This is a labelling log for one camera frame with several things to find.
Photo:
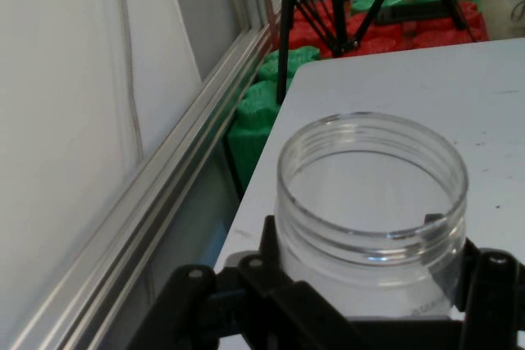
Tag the clear plastic jar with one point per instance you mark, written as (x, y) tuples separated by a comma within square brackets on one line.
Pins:
[(328, 251)]

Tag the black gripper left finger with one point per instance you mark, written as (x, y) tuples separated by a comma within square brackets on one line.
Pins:
[(270, 296)]

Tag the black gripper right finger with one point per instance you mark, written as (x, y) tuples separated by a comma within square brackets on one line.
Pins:
[(496, 301)]

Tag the aluminium wall rail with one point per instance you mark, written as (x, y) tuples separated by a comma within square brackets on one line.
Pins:
[(172, 157)]

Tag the black tripod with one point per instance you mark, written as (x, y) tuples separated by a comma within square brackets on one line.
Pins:
[(285, 38)]

